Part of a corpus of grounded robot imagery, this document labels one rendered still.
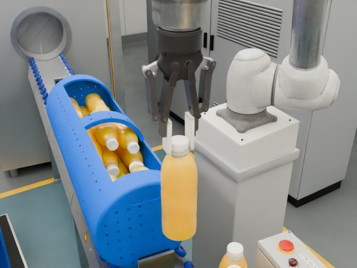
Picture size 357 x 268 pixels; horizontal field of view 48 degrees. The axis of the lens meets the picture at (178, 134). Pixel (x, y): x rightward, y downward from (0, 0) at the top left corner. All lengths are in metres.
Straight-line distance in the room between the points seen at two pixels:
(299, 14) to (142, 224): 0.75
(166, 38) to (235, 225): 1.14
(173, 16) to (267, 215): 1.28
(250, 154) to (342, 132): 1.54
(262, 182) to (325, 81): 0.47
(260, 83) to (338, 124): 1.50
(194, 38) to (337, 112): 2.24
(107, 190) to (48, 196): 2.12
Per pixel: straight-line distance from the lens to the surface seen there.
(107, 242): 1.11
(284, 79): 1.45
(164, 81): 0.71
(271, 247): 1.08
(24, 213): 3.07
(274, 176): 1.68
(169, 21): 0.64
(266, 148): 1.57
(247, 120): 1.56
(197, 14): 0.65
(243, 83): 1.48
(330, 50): 2.55
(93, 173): 1.16
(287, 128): 1.60
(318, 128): 2.75
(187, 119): 0.76
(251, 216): 1.72
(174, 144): 0.75
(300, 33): 1.33
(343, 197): 3.26
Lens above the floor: 1.83
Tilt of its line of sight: 28 degrees down
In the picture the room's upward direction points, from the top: straight up
